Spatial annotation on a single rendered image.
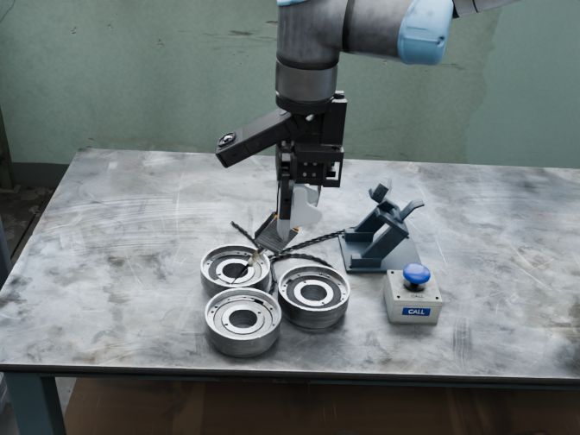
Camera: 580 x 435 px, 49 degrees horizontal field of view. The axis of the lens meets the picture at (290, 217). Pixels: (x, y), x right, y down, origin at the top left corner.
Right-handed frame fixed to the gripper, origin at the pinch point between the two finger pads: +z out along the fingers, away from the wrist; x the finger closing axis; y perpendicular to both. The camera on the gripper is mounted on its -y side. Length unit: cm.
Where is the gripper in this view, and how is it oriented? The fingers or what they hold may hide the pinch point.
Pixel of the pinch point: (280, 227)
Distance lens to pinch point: 89.8
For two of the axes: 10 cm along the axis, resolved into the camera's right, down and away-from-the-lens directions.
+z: -0.6, 8.3, 5.5
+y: 10.0, 0.1, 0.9
